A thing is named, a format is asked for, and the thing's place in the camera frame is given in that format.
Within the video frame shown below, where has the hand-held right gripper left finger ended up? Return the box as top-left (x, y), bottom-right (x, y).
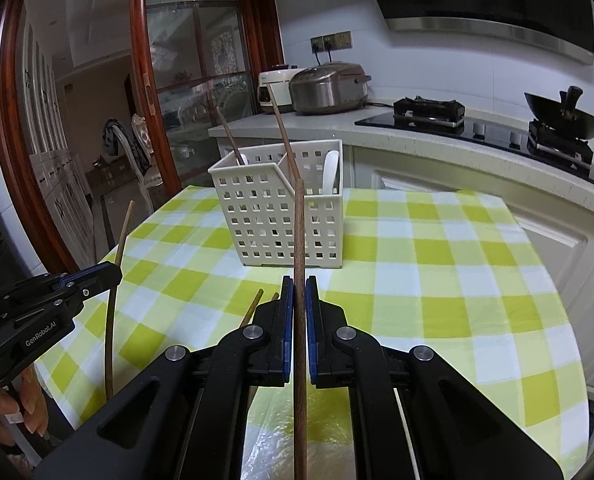
top-left (42, 275), bottom-right (296, 480)

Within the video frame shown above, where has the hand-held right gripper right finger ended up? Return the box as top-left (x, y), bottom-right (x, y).
top-left (304, 275), bottom-right (563, 480)

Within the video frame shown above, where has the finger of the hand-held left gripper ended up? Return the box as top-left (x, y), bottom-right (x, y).
top-left (59, 262), bottom-right (124, 311)
top-left (2, 272), bottom-right (72, 306)

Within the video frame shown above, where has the white perforated utensil basket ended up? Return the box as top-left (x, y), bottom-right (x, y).
top-left (207, 138), bottom-right (344, 268)

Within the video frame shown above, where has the brown box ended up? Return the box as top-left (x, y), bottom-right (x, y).
top-left (86, 157), bottom-right (128, 196)

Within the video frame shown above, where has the white panelled hallway cabinet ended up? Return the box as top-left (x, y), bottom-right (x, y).
top-left (19, 25), bottom-right (98, 266)

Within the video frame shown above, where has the green white checkered tablecloth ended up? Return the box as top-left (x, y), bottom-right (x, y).
top-left (34, 185), bottom-right (590, 480)

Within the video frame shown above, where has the dark jacket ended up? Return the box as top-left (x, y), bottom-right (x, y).
top-left (101, 119), bottom-right (150, 176)

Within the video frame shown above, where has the white ornate chair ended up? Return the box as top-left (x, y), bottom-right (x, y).
top-left (129, 114), bottom-right (160, 211)

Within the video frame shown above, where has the wooden glass sliding door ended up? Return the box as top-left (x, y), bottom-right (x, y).
top-left (129, 0), bottom-right (258, 196)

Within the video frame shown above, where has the silver rice cooker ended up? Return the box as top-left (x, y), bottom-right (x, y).
top-left (289, 61), bottom-right (372, 115)

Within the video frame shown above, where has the white pressure cooker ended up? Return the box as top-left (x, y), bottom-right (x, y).
top-left (257, 64), bottom-right (303, 115)

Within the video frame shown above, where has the black burner grate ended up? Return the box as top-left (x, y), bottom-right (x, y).
top-left (528, 120), bottom-right (594, 163)
top-left (393, 96), bottom-right (466, 126)

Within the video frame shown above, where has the black glass gas cooktop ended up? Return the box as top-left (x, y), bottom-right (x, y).
top-left (354, 110), bottom-right (594, 181)

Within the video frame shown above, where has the black wok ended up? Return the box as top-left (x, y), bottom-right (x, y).
top-left (524, 86), bottom-right (594, 140)

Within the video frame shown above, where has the red wooden door frame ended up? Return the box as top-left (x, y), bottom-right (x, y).
top-left (0, 0), bottom-right (285, 273)

